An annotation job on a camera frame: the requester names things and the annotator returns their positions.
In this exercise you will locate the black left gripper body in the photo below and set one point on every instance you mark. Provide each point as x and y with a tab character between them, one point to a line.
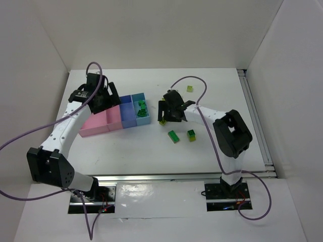
108	98

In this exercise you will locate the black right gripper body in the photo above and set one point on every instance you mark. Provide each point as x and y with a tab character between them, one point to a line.
166	114

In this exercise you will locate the lime long lego brick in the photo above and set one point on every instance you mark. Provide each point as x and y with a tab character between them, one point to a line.
162	122

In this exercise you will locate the green long lego brick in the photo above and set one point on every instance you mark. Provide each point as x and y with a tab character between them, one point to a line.
173	136

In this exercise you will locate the lime green lego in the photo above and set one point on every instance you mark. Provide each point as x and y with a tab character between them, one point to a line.
191	135

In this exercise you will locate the dark green square lego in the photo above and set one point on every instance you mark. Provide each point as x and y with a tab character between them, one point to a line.
141	102

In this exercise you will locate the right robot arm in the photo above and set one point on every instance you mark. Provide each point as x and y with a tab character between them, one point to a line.
233	137

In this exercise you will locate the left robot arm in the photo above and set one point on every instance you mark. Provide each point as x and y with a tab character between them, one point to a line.
49	162

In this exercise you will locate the pink container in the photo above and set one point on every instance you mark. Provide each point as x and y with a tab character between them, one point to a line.
103	122

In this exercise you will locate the lone pale lime lego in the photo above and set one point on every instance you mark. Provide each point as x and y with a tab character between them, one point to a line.
189	88

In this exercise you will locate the purple blue container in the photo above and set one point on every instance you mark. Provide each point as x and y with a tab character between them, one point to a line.
127	111

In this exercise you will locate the light blue container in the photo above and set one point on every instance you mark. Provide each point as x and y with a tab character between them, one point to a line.
140	120

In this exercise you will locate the aluminium rail right side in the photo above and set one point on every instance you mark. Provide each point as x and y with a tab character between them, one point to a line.
255	118

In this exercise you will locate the aluminium rail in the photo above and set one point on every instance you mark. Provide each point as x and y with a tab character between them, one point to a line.
255	118
157	177

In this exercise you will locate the aluminium rail front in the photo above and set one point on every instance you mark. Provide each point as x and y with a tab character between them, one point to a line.
157	177

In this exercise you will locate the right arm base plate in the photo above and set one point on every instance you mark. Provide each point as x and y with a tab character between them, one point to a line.
218	200

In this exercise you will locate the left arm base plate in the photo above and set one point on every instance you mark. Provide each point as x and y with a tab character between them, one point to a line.
104	201

